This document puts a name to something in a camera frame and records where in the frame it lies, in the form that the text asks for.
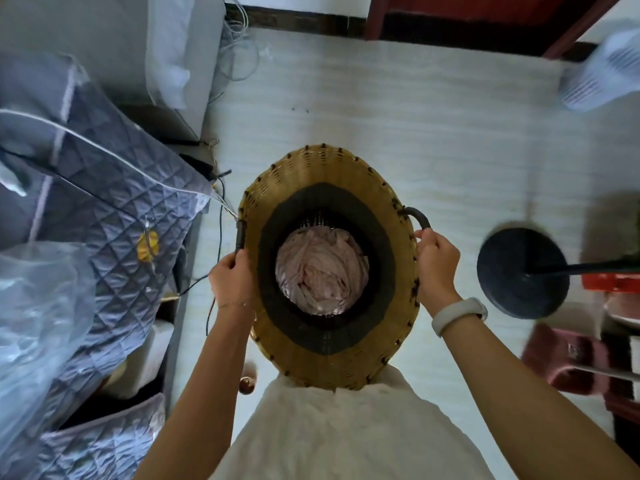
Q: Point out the red plastic stool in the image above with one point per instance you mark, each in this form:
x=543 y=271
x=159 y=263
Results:
x=611 y=283

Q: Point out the person's left hand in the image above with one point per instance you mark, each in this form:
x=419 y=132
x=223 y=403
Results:
x=232 y=284

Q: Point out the person's right thumb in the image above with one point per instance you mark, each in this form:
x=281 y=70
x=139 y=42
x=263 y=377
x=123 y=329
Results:
x=425 y=234

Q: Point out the person's left thumb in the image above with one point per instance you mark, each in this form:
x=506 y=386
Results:
x=231 y=259

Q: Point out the grey quilted pillow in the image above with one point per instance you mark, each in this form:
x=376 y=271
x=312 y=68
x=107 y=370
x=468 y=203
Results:
x=100 y=442

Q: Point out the person's right forearm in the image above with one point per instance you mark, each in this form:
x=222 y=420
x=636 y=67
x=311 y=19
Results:
x=530 y=399

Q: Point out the white wristband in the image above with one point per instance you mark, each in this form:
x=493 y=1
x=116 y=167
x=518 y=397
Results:
x=459 y=314

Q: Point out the pink plastic stool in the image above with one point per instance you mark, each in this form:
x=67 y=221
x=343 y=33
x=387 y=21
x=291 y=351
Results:
x=570 y=359

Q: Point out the person's left forearm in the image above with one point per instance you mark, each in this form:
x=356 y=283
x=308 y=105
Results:
x=200 y=399

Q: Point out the person's right hand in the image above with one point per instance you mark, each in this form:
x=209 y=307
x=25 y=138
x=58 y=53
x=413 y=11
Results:
x=437 y=267

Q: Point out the pink cloth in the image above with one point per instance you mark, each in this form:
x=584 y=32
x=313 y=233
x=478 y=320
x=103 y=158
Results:
x=322 y=272

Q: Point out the black round stand base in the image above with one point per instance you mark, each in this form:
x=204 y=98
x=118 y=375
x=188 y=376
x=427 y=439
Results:
x=522 y=273

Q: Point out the dark red wooden door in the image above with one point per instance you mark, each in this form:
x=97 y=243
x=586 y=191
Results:
x=480 y=22

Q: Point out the woven wicker laundry basket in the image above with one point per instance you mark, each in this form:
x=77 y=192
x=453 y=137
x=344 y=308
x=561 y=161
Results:
x=327 y=267

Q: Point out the person's white garment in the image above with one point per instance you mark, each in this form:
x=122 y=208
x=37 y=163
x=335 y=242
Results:
x=345 y=434

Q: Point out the clear plastic bag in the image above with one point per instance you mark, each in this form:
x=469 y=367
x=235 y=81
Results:
x=37 y=324

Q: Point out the grey quilted blanket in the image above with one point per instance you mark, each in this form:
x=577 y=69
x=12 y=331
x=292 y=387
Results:
x=100 y=209

